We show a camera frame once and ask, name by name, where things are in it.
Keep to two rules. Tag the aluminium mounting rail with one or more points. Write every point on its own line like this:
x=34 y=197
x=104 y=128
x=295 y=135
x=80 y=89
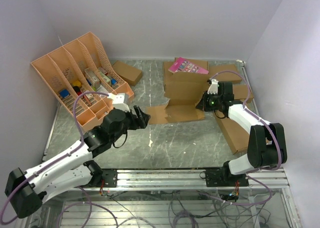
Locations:
x=188 y=179

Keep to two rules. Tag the small brown box right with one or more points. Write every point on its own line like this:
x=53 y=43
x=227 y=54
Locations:
x=240 y=92

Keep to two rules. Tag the small printed carton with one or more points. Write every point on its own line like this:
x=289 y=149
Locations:
x=92 y=78

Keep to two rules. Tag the blue toy block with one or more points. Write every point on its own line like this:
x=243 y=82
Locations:
x=64 y=93

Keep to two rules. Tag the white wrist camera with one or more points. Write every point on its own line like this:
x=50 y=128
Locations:
x=213 y=86
x=120 y=101

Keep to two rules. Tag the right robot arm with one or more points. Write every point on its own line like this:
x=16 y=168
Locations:
x=266 y=144

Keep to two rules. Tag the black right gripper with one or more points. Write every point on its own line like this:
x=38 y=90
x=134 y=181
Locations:
x=203 y=105

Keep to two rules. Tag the large brown box under book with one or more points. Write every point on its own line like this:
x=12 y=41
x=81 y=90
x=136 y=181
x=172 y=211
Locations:
x=167 y=68

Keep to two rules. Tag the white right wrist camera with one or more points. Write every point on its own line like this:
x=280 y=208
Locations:
x=213 y=86

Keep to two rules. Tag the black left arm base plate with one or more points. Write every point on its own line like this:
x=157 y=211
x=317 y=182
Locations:
x=106 y=178

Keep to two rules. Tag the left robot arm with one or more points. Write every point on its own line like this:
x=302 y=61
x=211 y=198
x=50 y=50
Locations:
x=28 y=190

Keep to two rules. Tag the cardboard box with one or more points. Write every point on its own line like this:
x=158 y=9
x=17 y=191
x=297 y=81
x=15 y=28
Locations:
x=184 y=91

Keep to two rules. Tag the brown box back right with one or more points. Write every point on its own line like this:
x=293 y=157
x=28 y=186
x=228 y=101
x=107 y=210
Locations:
x=224 y=73

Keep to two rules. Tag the peach plastic file organizer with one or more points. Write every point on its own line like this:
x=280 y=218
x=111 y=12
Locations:
x=66 y=64

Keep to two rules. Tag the pink children's book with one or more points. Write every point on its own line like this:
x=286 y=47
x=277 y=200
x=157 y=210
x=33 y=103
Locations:
x=186 y=66

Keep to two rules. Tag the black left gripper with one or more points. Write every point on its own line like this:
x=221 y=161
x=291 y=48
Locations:
x=141 y=122

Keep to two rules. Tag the yellow toy block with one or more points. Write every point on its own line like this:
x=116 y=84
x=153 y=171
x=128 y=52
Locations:
x=77 y=83

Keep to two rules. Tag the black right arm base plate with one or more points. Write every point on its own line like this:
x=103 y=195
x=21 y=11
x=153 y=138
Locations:
x=221 y=177

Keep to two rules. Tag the small brown box by organizer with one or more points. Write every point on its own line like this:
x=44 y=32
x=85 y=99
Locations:
x=128 y=73

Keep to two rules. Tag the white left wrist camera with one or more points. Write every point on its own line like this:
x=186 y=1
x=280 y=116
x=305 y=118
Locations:
x=120 y=101

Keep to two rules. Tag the big brown box front right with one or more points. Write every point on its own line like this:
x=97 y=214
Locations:
x=237 y=138

